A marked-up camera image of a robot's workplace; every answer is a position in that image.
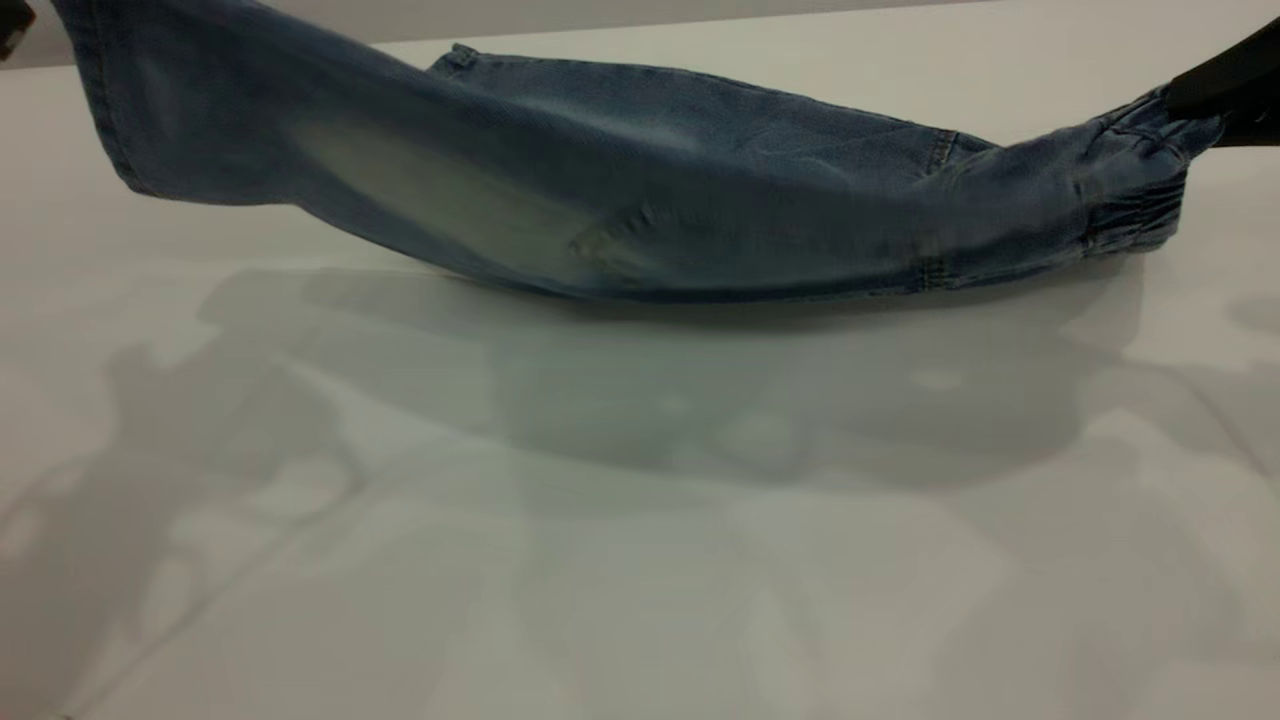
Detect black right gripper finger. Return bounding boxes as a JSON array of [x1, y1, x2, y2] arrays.
[[1165, 18, 1280, 121], [1213, 115, 1280, 148]]

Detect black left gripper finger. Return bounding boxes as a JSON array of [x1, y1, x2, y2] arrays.
[[0, 0, 37, 61]]

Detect blue denim pants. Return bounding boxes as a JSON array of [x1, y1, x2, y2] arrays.
[[50, 0, 1226, 304]]

